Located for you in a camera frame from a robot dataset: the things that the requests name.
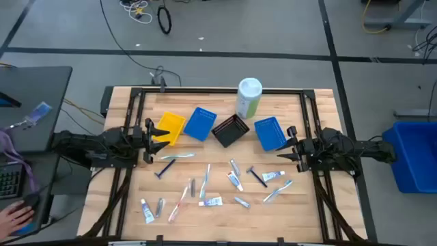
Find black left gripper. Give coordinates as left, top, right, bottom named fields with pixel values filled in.
left=131, top=118, right=171, bottom=165

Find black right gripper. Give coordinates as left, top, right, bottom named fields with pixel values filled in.
left=274, top=125, right=317, bottom=174

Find dark blue disposable razor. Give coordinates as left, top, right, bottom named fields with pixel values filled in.
left=154, top=159, right=176, bottom=180
left=246, top=166, right=268, bottom=188

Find small white toothpaste tube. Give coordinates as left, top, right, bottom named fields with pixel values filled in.
left=226, top=171, right=244, bottom=192
left=141, top=198, right=155, bottom=225
left=198, top=196, right=223, bottom=207
left=262, top=170, right=286, bottom=182

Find blue toothbrush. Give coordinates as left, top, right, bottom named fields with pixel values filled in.
left=199, top=163, right=212, bottom=200
left=262, top=180, right=294, bottom=204

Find red toothbrush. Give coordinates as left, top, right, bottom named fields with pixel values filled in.
left=167, top=178, right=191, bottom=223

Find yellow plastic basket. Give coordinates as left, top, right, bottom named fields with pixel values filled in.
left=152, top=111, right=187, bottom=147

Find blue plastic basket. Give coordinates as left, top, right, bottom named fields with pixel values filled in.
left=183, top=107, right=218, bottom=142
left=253, top=116, right=287, bottom=152

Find black plastic basket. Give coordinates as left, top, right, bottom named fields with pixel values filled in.
left=210, top=113, right=251, bottom=148

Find white green wipes canister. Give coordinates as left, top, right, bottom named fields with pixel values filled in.
left=235, top=77, right=264, bottom=120

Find large blue plastic bin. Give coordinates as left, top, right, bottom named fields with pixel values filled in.
left=381, top=121, right=437, bottom=194

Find blue id badge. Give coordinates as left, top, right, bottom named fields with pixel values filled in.
left=23, top=101, right=53, bottom=126

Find black keyboard shelf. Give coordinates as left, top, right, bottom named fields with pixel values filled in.
left=0, top=152, right=61, bottom=237

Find grey metal floor bar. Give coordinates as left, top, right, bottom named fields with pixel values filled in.
left=393, top=109, right=437, bottom=119

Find black desk top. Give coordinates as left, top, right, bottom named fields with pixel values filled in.
left=0, top=66, right=73, bottom=153

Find black backlit keyboard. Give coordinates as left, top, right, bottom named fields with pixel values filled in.
left=0, top=162, right=23, bottom=201

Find black monitor edge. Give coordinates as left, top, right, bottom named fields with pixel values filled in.
left=0, top=90, right=22, bottom=109

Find person's hand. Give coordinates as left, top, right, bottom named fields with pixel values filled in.
left=0, top=200, right=35, bottom=240

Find grey desk base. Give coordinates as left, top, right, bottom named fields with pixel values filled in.
left=362, top=0, right=433, bottom=31

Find thin yellow cables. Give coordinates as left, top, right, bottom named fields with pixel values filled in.
left=62, top=98, right=105, bottom=126

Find black coiled cable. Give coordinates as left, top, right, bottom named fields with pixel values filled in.
left=156, top=0, right=173, bottom=36

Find long black floor cable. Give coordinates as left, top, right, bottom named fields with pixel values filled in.
left=98, top=0, right=182, bottom=87

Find white cable bundle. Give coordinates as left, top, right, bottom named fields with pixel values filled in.
left=119, top=0, right=154, bottom=25

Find yellow floor cable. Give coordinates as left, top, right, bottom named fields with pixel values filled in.
left=361, top=0, right=392, bottom=35

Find purple lanyard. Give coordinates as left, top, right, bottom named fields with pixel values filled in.
left=0, top=122, right=39, bottom=193

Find black cable tangle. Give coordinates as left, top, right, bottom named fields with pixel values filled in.
left=411, top=25, right=437, bottom=66

